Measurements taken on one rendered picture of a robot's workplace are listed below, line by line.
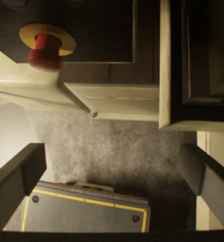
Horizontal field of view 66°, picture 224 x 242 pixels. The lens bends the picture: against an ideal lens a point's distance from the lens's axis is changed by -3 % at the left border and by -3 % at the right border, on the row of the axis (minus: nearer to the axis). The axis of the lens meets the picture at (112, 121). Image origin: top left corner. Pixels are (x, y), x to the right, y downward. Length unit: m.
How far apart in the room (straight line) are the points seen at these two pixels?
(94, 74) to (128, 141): 0.67
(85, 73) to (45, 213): 0.77
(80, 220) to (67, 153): 0.51
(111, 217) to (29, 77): 0.78
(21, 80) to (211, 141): 0.78
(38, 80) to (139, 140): 0.78
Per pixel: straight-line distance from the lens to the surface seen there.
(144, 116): 1.25
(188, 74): 0.32
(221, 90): 0.30
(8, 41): 0.21
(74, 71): 0.77
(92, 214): 1.04
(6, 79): 0.93
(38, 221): 1.15
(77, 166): 1.34
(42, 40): 0.18
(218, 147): 0.63
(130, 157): 1.28
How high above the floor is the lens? 1.28
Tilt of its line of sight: 79 degrees down
